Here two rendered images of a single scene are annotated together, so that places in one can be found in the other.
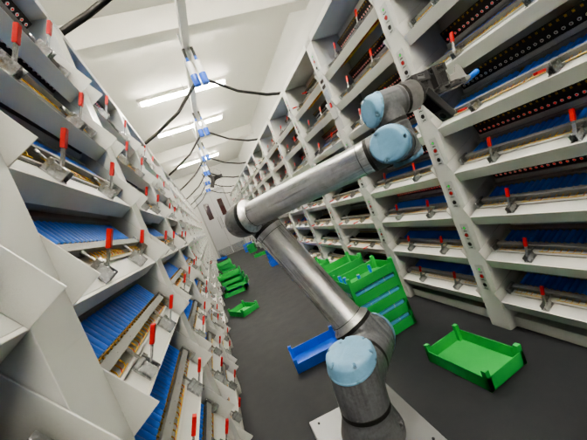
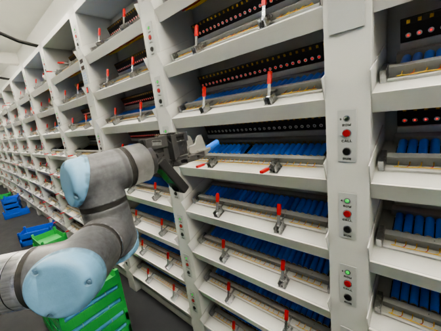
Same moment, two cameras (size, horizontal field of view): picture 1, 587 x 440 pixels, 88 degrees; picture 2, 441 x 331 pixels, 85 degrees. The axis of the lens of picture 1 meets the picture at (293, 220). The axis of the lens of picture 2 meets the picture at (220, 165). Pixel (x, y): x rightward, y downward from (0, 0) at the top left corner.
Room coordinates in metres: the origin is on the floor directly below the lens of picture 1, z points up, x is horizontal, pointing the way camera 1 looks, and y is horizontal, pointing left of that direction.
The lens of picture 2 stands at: (0.34, -0.32, 1.14)
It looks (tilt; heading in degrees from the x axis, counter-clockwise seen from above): 12 degrees down; 328
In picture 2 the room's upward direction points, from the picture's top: 7 degrees counter-clockwise
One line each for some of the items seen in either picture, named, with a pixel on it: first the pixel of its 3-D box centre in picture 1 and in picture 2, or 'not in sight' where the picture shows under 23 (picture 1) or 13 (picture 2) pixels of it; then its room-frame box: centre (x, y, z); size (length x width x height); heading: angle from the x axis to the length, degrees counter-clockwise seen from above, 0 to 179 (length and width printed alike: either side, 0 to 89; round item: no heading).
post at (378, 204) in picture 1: (369, 167); (120, 162); (2.03, -0.61, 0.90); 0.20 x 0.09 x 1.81; 105
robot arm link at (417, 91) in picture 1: (407, 97); (136, 163); (0.91, -0.45, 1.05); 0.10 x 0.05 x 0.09; 15
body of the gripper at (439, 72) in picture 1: (428, 85); (165, 152); (0.93, -0.53, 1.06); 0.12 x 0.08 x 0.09; 105
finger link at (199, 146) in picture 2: (459, 73); (200, 145); (0.93, -0.64, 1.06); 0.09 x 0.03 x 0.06; 101
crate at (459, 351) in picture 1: (470, 353); not in sight; (1.19, -0.47, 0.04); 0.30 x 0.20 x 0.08; 19
